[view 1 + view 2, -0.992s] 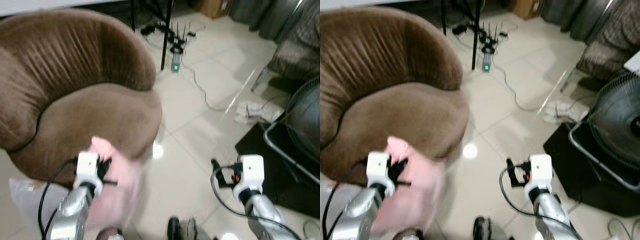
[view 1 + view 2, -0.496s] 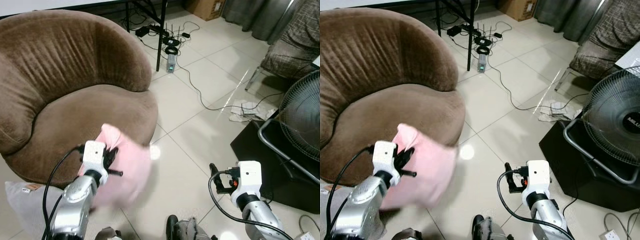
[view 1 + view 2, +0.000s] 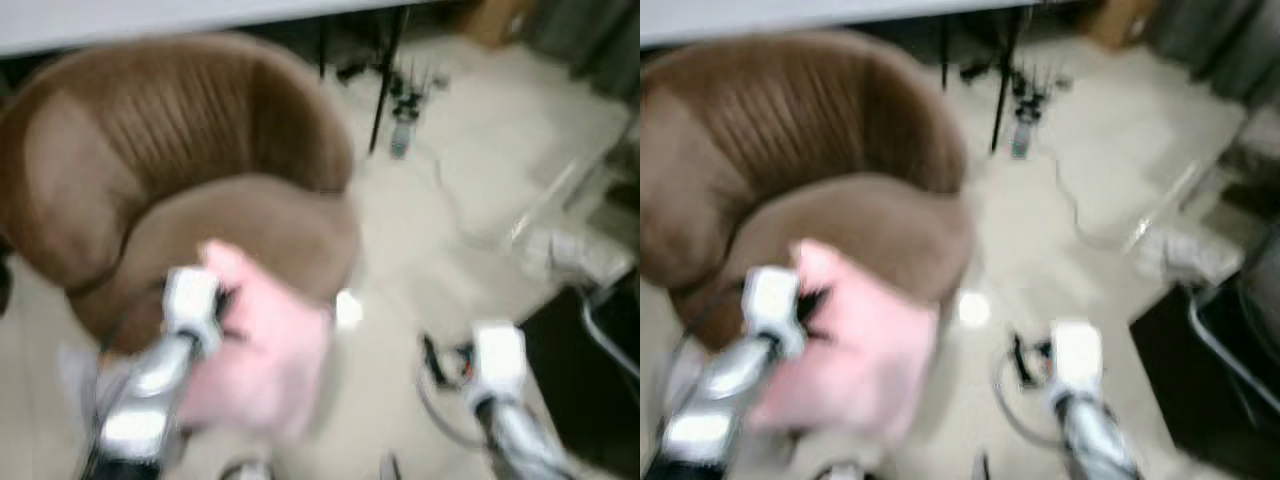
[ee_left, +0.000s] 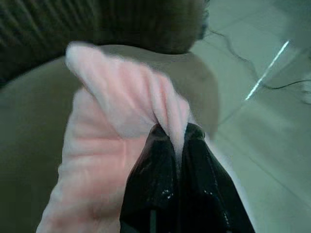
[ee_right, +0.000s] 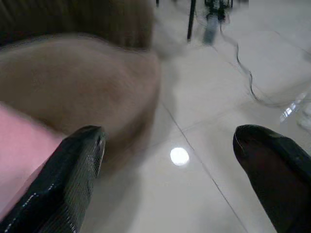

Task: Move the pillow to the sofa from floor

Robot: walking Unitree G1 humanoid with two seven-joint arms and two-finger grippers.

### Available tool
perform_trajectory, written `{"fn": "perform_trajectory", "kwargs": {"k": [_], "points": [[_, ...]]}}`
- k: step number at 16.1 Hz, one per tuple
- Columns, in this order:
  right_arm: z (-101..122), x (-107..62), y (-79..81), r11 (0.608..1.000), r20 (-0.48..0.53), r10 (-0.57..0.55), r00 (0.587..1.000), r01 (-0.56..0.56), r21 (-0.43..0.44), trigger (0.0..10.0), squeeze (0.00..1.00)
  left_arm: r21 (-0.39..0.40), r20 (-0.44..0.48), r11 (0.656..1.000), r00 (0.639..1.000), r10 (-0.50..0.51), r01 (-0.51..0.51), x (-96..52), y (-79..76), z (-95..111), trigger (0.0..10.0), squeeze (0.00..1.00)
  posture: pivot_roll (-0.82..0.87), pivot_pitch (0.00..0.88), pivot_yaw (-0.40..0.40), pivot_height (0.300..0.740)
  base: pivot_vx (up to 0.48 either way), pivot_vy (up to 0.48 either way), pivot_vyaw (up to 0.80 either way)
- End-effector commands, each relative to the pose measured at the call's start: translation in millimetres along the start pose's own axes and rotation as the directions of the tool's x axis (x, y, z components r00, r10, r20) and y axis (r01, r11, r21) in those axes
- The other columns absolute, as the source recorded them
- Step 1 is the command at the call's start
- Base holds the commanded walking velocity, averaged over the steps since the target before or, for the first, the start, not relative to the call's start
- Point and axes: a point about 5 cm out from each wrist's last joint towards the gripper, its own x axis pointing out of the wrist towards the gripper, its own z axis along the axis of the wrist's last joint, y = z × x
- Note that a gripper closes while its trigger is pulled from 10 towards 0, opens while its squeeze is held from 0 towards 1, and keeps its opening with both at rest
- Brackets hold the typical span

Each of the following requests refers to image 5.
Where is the brown sofa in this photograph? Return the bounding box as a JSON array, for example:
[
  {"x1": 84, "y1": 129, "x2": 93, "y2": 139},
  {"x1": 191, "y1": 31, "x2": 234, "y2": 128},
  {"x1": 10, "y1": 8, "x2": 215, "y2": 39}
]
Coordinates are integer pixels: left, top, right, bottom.
[{"x1": 0, "y1": 0, "x2": 162, "y2": 180}]

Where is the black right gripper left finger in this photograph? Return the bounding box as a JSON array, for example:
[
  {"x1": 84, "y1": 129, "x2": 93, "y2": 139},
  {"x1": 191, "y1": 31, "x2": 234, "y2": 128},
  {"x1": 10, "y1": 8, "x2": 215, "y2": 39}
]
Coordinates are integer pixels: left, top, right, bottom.
[{"x1": 0, "y1": 125, "x2": 107, "y2": 233}]

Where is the thin black floor cable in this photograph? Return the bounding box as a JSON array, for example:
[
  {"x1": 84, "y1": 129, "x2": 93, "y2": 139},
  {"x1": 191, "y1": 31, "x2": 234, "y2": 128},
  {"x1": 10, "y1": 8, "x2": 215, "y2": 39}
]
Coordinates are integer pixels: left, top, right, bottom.
[{"x1": 218, "y1": 21, "x2": 289, "y2": 107}]

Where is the pink pillow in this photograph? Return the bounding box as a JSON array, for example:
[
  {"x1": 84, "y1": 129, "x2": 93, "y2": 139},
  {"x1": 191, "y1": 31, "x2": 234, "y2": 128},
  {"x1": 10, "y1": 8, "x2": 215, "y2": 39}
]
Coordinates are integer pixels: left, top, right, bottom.
[{"x1": 0, "y1": 101, "x2": 68, "y2": 219}]

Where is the black metal pole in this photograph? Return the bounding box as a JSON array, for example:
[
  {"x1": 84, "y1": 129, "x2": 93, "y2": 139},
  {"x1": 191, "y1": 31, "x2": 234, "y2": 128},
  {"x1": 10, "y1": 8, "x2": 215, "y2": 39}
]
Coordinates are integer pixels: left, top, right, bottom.
[{"x1": 186, "y1": 0, "x2": 197, "y2": 41}]

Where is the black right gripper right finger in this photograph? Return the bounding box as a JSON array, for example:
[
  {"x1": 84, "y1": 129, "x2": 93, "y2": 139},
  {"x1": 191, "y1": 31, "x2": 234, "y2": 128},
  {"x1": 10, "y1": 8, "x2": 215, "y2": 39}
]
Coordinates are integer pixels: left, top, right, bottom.
[{"x1": 232, "y1": 124, "x2": 311, "y2": 233}]

